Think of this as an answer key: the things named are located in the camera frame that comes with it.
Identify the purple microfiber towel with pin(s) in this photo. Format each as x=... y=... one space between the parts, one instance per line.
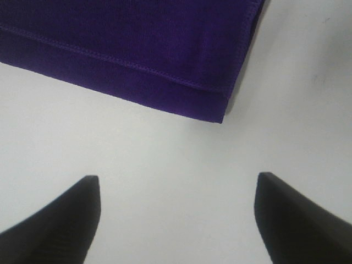
x=182 y=57

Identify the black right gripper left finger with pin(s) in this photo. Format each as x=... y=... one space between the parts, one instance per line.
x=61 y=232

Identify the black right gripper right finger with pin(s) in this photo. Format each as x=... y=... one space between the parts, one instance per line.
x=294 y=229

